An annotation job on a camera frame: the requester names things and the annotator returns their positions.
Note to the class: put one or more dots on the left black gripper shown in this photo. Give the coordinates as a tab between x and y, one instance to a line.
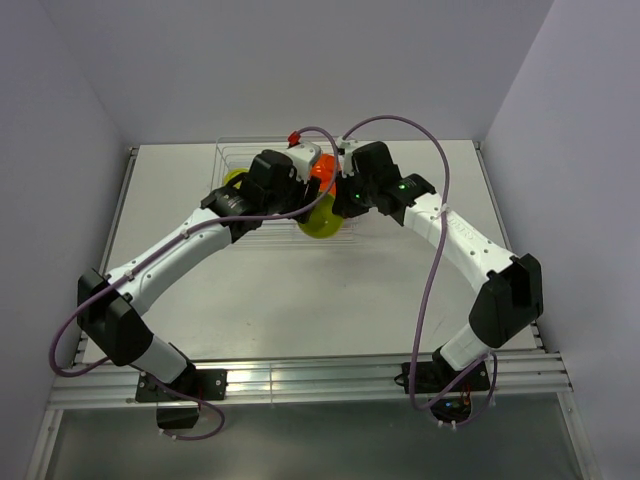
300	187

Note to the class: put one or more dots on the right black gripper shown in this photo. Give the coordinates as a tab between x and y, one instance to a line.
342	205

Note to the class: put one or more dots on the green bowl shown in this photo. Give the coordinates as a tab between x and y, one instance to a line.
235	177
322	222

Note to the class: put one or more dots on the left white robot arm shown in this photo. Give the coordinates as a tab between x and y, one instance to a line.
277	182

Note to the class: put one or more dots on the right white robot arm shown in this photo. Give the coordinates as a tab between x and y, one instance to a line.
508	287

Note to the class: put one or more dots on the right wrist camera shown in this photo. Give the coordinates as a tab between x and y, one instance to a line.
346	147

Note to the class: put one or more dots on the wire dish rack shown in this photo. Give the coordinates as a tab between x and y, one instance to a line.
238	152

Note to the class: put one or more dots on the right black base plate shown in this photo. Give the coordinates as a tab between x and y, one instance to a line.
458	407

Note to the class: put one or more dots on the aluminium mounting rail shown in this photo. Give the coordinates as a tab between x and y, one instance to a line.
360	378

